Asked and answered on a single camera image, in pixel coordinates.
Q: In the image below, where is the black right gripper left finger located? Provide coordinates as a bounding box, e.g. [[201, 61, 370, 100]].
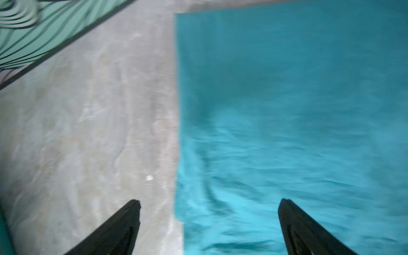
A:
[[67, 199, 141, 255]]

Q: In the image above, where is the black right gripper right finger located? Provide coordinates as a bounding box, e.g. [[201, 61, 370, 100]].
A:
[[278, 199, 357, 255]]

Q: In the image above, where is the teal cloth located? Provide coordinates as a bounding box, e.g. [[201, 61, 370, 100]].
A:
[[175, 1, 408, 255]]

